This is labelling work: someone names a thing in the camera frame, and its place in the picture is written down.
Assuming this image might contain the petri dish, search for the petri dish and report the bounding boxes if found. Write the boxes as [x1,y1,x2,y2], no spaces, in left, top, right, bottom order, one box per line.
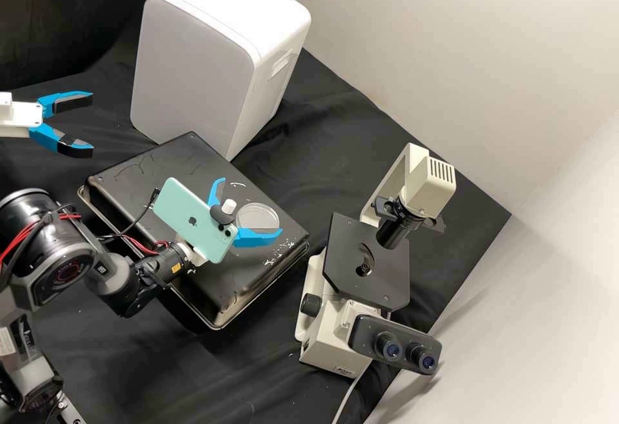
[235,201,282,233]

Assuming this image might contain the white cable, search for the white cable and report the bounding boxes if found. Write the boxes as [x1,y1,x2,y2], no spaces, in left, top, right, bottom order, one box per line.
[338,371,369,424]

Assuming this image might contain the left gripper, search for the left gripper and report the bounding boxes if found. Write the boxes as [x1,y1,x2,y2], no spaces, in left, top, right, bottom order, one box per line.
[0,90,95,160]

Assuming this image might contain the black cable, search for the black cable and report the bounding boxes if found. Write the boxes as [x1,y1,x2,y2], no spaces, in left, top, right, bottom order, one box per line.
[120,189,161,252]

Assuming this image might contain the cream microscope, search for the cream microscope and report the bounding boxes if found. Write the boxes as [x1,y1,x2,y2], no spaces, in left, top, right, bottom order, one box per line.
[293,142,458,380]

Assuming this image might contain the black tray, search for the black tray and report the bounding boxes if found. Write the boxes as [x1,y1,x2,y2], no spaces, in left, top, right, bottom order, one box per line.
[77,131,310,332]

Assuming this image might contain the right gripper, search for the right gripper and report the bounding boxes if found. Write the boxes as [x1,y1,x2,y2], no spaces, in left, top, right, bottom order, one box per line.
[185,177,283,267]

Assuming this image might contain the right wrist camera phone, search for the right wrist camera phone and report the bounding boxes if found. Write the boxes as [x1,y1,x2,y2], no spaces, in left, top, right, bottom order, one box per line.
[152,177,239,265]

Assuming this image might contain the white box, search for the white box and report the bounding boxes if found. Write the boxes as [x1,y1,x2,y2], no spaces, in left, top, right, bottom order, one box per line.
[129,0,312,162]

